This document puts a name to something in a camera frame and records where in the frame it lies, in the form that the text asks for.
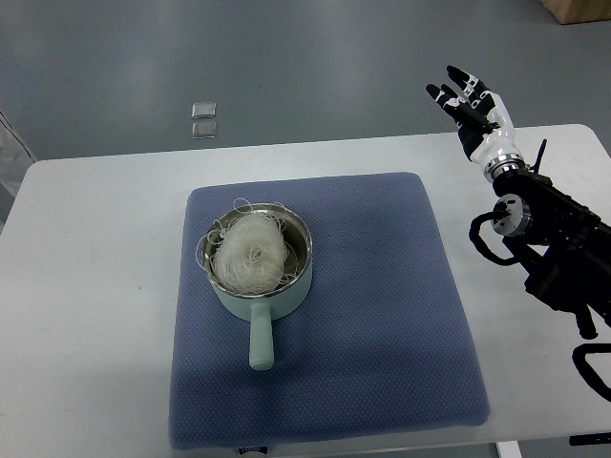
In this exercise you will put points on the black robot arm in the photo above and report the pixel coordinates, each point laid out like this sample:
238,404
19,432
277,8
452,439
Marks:
563,246

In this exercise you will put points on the dark label under table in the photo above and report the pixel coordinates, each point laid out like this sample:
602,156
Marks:
262,450

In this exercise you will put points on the blue woven mat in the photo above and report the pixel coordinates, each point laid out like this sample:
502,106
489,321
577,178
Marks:
381,343

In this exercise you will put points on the mint green steel pot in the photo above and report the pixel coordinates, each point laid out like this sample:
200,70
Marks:
262,310

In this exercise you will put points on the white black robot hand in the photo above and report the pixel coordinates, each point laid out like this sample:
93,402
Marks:
484,126

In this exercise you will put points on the upper metal floor plate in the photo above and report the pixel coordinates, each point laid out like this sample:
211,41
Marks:
202,110

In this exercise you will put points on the white vermicelli nest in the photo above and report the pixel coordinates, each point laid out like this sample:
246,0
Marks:
245,250

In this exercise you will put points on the brown cardboard box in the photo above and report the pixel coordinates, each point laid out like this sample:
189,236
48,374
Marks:
569,12

